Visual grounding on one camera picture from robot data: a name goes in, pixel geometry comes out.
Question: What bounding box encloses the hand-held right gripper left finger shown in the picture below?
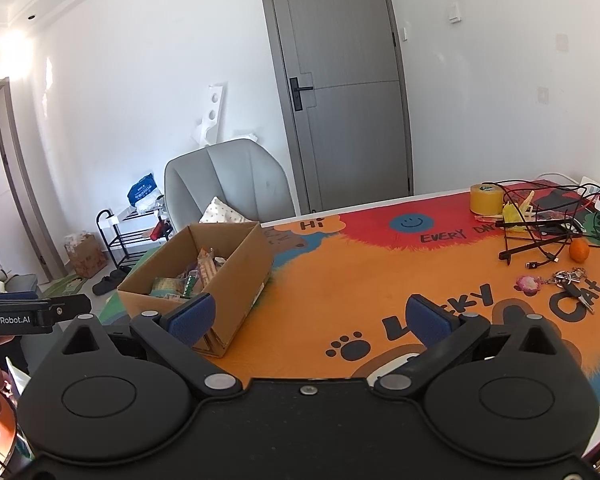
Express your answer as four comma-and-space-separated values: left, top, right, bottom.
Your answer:
60, 293, 243, 400

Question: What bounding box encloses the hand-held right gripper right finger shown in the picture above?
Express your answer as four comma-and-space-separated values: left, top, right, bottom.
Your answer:
374, 294, 563, 400

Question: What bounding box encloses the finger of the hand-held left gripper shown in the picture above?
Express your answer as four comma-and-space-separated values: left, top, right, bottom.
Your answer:
45, 294, 92, 328

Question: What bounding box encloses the green cracker packet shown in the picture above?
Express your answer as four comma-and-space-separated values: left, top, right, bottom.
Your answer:
151, 276, 188, 297

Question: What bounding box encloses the yellow cracker packet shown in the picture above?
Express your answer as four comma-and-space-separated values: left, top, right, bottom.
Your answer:
197, 248, 218, 286

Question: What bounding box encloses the cardboard box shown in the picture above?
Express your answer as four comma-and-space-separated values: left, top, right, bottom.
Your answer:
116, 221, 275, 358

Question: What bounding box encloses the small brown patterned box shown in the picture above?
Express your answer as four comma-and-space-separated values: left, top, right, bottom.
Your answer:
65, 234, 108, 278

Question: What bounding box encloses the black shoe rack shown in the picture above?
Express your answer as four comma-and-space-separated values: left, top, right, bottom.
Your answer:
96, 207, 173, 271

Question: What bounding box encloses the white dotted pillow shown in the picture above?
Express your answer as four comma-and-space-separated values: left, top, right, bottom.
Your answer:
199, 196, 251, 224

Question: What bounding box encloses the yellow tape roll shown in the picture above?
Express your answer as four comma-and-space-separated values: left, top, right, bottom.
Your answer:
470, 183, 506, 217

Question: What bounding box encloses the blue plastic bag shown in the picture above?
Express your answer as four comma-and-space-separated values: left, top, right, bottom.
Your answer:
127, 172, 157, 206

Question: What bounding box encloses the bunch of keys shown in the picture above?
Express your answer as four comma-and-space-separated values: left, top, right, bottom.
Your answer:
545, 268, 600, 313

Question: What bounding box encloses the grey upholstered chair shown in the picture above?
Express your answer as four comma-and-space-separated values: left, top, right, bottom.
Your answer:
164, 139, 296, 233

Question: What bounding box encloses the white foam board with holes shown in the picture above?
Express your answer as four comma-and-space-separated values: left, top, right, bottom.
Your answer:
190, 82, 227, 148

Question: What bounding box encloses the white power strip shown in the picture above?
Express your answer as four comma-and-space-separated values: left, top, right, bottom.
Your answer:
580, 176, 600, 206

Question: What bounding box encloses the grey door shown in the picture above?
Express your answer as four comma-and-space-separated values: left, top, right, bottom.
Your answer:
256, 0, 415, 215

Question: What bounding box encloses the pink keychain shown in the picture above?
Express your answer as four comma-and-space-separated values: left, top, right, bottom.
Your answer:
514, 274, 541, 296

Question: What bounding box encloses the black wire stand with cables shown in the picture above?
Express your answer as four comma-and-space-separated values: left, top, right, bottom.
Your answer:
482, 180, 600, 271

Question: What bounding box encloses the grey door frame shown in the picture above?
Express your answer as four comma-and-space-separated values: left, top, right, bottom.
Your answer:
0, 78, 66, 281

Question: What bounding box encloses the black door handle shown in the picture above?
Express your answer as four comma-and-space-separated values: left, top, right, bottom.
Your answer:
289, 77, 314, 112

